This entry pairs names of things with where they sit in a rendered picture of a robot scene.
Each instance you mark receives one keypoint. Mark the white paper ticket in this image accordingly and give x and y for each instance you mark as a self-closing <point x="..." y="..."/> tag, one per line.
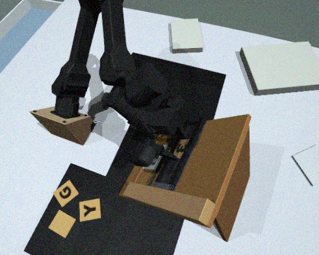
<point x="155" y="161"/>

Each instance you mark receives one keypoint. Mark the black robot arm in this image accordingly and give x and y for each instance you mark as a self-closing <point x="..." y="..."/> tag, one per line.
<point x="116" y="68"/>

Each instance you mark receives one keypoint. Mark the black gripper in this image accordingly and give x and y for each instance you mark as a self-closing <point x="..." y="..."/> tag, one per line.
<point x="143" y="155"/>

